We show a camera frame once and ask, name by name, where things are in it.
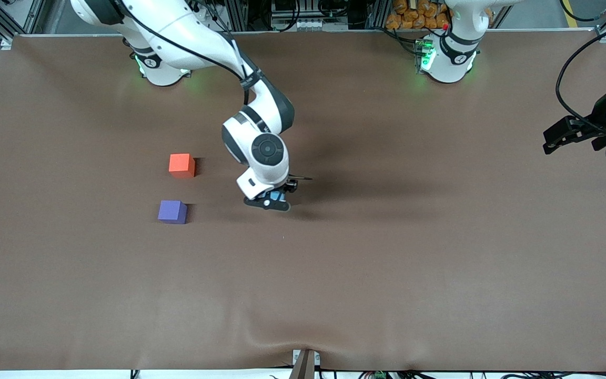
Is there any orange foam cube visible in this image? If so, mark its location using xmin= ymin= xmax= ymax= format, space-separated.
xmin=168 ymin=153 xmax=197 ymax=179

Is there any purple foam cube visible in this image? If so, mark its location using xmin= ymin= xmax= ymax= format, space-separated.
xmin=157 ymin=200 xmax=188 ymax=225

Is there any brown table cover mat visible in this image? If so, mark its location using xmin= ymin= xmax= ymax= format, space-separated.
xmin=0 ymin=29 xmax=606 ymax=372

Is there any white power strip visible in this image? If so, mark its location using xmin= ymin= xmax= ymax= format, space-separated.
xmin=292 ymin=18 xmax=338 ymax=31

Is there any pile of orange packets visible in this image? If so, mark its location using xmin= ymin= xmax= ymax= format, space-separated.
xmin=385 ymin=0 xmax=451 ymax=31

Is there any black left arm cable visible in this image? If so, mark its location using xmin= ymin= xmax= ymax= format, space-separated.
xmin=555 ymin=29 xmax=606 ymax=133

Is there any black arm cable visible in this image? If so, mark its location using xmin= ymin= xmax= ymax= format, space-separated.
xmin=118 ymin=0 xmax=252 ymax=106
xmin=555 ymin=29 xmax=606 ymax=133

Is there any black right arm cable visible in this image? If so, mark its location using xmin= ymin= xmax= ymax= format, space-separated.
xmin=118 ymin=0 xmax=252 ymax=106

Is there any metal clamp bracket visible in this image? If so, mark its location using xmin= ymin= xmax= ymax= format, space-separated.
xmin=291 ymin=348 xmax=321 ymax=379

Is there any aluminium frame post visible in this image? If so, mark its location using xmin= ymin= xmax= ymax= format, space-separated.
xmin=225 ymin=0 xmax=249 ymax=32
xmin=365 ymin=0 xmax=388 ymax=30

